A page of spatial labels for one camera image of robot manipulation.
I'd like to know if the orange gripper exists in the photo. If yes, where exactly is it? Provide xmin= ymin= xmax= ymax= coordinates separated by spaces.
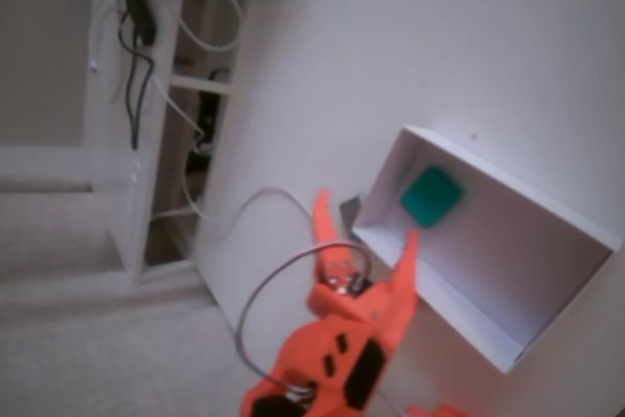
xmin=307 ymin=188 xmax=421 ymax=355

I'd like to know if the green cube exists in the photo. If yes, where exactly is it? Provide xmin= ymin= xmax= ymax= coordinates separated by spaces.
xmin=399 ymin=164 xmax=465 ymax=230

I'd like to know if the white cardboard bin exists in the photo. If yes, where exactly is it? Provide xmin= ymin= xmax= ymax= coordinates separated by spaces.
xmin=351 ymin=124 xmax=625 ymax=376

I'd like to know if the long white cable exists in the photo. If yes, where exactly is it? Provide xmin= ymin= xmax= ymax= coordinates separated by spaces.
xmin=198 ymin=186 xmax=407 ymax=417

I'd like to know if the thin servo wire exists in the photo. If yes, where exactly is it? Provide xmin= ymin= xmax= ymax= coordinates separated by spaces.
xmin=233 ymin=239 xmax=377 ymax=389

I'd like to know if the white shelf frame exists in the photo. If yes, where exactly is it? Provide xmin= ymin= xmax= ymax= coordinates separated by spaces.
xmin=81 ymin=0 xmax=261 ymax=287

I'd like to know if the thin white hanging cable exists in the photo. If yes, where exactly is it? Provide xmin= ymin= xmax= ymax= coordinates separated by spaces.
xmin=146 ymin=72 xmax=217 ymax=224

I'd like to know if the looped white cable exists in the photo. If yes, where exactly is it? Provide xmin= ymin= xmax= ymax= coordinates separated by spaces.
xmin=150 ymin=0 xmax=244 ymax=55

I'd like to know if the black cable with inline box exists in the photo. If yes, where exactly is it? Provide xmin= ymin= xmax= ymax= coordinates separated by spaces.
xmin=116 ymin=0 xmax=279 ymax=150

